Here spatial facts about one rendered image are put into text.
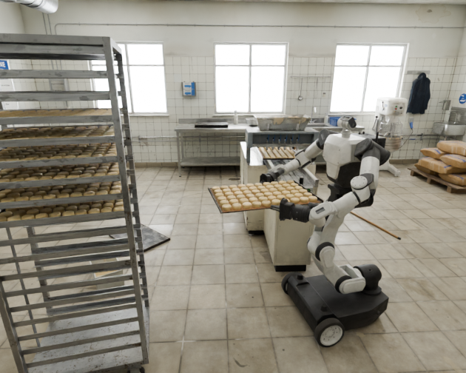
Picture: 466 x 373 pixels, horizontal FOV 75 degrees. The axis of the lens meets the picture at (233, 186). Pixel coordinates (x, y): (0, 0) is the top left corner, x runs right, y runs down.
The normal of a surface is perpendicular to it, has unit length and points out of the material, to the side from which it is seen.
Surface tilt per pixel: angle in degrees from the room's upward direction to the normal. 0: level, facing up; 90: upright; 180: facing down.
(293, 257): 90
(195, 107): 90
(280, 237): 90
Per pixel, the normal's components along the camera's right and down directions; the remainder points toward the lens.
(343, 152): -0.52, 0.20
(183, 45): 0.05, 0.33
